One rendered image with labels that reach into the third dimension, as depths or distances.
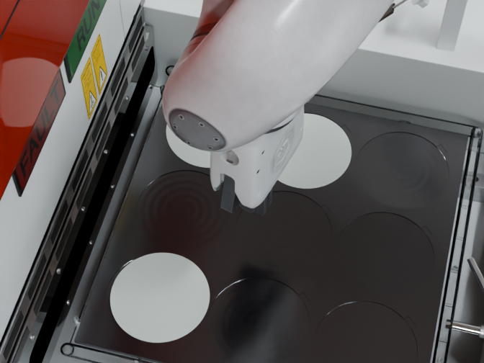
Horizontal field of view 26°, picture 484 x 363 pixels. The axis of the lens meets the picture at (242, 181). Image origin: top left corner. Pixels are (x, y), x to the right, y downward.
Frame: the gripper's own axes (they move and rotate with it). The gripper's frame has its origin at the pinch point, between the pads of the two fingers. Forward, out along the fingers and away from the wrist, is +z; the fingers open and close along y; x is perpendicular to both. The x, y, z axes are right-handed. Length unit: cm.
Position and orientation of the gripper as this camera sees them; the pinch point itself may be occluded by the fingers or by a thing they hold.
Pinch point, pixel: (253, 192)
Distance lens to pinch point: 101.6
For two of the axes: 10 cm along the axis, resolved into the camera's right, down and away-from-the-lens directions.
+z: -0.1, 5.4, 8.4
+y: 4.9, -7.3, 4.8
